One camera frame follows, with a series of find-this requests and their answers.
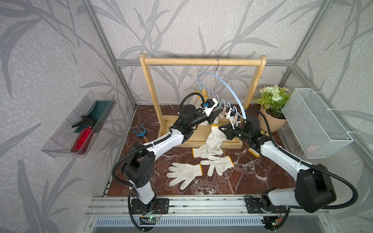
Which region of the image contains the blue clip hanger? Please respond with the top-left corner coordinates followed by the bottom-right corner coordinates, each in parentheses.
top-left (197, 57), bottom-right (246, 121)

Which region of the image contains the white glove under pile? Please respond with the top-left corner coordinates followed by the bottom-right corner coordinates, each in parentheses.
top-left (201, 156), bottom-right (235, 177)

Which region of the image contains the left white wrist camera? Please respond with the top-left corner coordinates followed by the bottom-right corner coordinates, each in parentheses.
top-left (204, 98), bottom-right (219, 117)

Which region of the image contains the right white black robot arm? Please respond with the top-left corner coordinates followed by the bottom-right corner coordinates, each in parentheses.
top-left (219, 118), bottom-right (358, 213)

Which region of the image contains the blue hand rake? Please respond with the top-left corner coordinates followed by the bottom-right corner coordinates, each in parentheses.
top-left (134, 124), bottom-right (149, 143)

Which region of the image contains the potted white flower plant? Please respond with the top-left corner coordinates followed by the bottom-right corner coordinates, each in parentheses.
top-left (255, 85), bottom-right (290, 133)

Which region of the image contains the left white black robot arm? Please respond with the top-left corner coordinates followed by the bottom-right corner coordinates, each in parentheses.
top-left (112, 104), bottom-right (223, 205)

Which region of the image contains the yellow patterned glove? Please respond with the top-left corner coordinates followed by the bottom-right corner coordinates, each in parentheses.
top-left (248, 148), bottom-right (261, 158)

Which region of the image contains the red spray bottle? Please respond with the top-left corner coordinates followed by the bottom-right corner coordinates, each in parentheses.
top-left (71, 124), bottom-right (96, 155)

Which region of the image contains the white wire basket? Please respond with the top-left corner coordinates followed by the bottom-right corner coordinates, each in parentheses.
top-left (282, 88), bottom-right (354, 159)

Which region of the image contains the white glove clipped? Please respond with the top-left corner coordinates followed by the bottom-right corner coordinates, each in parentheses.
top-left (190, 90), bottom-right (209, 108)
top-left (205, 124), bottom-right (227, 153)

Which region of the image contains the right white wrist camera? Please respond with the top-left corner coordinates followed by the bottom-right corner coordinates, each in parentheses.
top-left (229, 111), bottom-right (241, 129)

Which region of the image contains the wooden hanging rack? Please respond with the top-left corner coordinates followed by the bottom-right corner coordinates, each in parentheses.
top-left (139, 53), bottom-right (267, 150)

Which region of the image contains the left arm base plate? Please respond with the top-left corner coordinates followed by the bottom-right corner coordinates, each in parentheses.
top-left (129, 198), bottom-right (170, 215)

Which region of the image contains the clear plastic wall tray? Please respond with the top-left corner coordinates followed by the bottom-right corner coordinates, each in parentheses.
top-left (41, 91), bottom-right (117, 158)

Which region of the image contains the white glove far left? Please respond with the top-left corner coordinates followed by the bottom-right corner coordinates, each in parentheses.
top-left (167, 163), bottom-right (203, 190)

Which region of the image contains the green trowel in tray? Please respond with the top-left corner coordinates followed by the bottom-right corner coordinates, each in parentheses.
top-left (72, 101), bottom-right (111, 133)

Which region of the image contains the aluminium front rail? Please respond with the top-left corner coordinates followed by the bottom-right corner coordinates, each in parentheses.
top-left (84, 196), bottom-right (330, 217)

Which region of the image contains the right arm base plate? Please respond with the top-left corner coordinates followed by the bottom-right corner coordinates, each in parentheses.
top-left (244, 196), bottom-right (287, 214)

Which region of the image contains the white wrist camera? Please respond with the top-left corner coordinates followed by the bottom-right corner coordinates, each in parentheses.
top-left (204, 98), bottom-right (219, 117)
top-left (229, 111), bottom-right (241, 129)

